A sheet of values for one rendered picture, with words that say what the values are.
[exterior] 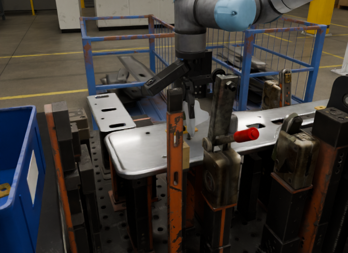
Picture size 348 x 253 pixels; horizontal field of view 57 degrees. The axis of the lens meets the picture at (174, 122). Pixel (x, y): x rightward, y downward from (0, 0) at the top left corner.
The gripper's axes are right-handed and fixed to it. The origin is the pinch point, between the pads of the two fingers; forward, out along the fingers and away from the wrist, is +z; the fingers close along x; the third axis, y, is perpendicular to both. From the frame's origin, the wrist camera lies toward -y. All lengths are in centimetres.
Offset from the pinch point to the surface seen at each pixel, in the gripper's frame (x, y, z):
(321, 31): 152, 202, 11
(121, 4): 764, 167, 28
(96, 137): 64, -15, 30
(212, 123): -19.3, -1.8, -9.5
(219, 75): -20.2, -1.3, -19.6
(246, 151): -14.6, 10.5, 2.1
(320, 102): 2, 50, 2
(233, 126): -5.6, 12.1, -0.3
